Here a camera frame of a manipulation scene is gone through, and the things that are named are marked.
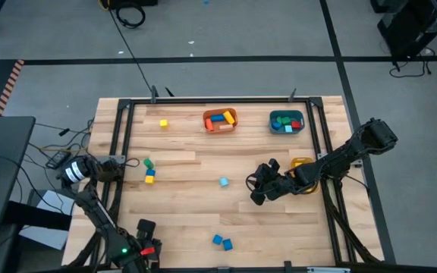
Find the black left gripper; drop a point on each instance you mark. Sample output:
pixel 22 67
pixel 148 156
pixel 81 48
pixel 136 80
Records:
pixel 134 259

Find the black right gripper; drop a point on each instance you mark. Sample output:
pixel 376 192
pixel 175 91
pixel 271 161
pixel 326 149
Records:
pixel 273 182

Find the red half-cylinder block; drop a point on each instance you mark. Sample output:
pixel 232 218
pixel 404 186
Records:
pixel 296 124

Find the small green block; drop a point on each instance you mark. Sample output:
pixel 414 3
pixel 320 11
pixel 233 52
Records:
pixel 286 120

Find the green half-cylinder block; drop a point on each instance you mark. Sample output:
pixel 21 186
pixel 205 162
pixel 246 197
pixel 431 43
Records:
pixel 279 119

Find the blue cube block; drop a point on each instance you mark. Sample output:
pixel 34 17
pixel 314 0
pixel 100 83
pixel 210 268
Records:
pixel 217 239

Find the tan wooden block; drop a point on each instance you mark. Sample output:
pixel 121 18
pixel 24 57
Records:
pixel 225 127

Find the yellow cylinder block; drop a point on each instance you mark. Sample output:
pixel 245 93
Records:
pixel 228 117

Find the blue cylinder block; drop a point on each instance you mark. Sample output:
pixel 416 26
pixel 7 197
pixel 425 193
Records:
pixel 217 118

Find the orange cylinder block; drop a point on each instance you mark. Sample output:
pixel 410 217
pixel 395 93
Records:
pixel 209 124

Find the tall green block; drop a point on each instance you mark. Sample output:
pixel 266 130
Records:
pixel 148 164

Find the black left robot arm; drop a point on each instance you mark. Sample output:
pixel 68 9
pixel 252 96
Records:
pixel 99 216

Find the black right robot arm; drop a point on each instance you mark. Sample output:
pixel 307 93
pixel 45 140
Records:
pixel 340 159

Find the yellow plastic bin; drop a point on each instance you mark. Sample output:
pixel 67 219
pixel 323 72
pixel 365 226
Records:
pixel 304 159

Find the light blue half-cylinder block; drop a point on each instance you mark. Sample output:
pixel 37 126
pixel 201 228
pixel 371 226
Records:
pixel 224 181

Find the grey teal plastic bin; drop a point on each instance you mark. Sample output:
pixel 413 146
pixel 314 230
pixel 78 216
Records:
pixel 297 115

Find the orange plastic bin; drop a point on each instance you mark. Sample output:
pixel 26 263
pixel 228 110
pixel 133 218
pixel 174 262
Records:
pixel 214 109

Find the black floor tape line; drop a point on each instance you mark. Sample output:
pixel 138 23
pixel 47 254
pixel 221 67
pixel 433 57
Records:
pixel 340 72
pixel 203 60

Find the black power adapter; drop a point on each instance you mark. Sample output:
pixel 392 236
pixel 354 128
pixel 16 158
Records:
pixel 57 159

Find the black computer tower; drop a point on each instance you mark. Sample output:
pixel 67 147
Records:
pixel 412 26

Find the orange black hazard tape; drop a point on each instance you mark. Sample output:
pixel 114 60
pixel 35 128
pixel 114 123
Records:
pixel 9 85

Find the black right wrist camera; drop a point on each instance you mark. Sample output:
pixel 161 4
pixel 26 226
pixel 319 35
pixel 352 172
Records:
pixel 258 198

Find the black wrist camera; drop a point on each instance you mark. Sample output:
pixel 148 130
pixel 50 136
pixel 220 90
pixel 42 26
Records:
pixel 146 228
pixel 258 198

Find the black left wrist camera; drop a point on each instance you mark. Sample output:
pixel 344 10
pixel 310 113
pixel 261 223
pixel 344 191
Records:
pixel 146 228

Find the black metal table frame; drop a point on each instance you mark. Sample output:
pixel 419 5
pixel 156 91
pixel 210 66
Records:
pixel 218 101

